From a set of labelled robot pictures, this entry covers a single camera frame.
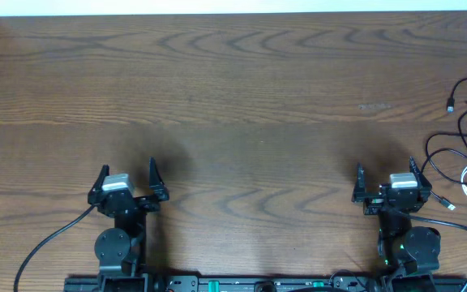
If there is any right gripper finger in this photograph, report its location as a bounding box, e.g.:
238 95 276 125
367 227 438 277
409 157 432 191
351 163 366 203

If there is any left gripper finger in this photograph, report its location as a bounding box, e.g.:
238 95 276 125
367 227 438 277
88 165 109 204
148 157 169 201

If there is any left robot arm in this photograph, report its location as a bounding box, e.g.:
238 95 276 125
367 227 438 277
88 157 169 291

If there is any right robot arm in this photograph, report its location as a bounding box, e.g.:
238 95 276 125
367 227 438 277
351 158 441 291

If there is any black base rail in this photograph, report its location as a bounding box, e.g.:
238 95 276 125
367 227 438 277
63 275 467 292

